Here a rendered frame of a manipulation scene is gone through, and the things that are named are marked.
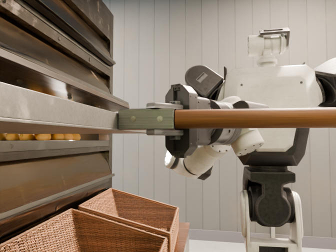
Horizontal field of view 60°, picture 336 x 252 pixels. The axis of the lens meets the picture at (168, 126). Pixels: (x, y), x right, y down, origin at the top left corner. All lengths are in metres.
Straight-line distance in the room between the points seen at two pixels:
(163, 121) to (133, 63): 3.40
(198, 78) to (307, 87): 0.32
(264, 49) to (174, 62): 2.77
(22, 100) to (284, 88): 0.76
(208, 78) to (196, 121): 0.52
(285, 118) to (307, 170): 3.19
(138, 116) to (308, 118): 0.25
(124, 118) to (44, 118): 0.20
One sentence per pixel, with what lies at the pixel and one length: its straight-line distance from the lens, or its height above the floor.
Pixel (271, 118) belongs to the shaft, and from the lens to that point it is 0.45.
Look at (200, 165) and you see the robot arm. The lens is 0.75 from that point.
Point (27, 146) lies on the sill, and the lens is 1.23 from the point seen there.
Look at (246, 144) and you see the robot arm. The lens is 0.61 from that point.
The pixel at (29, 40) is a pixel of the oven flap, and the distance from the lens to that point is 1.32.
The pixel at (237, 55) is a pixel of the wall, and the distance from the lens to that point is 3.66.
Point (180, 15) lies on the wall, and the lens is 3.89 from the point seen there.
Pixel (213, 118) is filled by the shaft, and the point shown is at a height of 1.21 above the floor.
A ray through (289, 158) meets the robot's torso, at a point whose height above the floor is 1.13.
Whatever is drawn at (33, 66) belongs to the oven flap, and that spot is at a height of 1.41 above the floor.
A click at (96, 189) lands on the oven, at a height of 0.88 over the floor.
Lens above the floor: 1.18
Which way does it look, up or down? 3 degrees up
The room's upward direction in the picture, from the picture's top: straight up
